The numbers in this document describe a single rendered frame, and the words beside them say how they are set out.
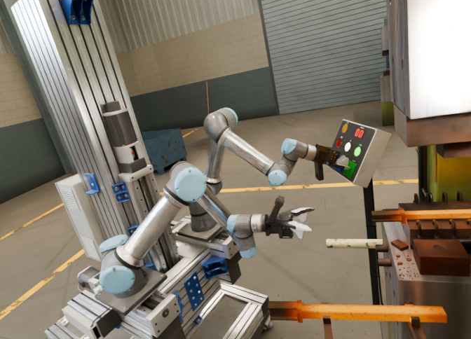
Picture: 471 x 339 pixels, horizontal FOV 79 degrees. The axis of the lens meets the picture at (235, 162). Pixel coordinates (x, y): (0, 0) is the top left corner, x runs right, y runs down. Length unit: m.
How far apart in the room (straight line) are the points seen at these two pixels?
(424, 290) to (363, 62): 8.07
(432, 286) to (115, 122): 1.26
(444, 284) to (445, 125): 0.45
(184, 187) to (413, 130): 0.74
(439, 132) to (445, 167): 0.35
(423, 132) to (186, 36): 9.43
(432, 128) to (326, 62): 7.95
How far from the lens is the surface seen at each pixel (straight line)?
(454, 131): 1.00
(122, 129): 1.35
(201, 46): 9.86
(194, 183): 1.04
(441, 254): 1.03
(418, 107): 0.90
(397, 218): 1.16
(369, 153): 1.48
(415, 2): 0.89
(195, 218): 1.58
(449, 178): 1.34
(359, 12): 8.90
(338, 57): 8.85
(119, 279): 1.16
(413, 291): 1.06
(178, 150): 6.00
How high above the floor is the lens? 1.59
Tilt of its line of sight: 17 degrees down
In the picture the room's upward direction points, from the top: 13 degrees counter-clockwise
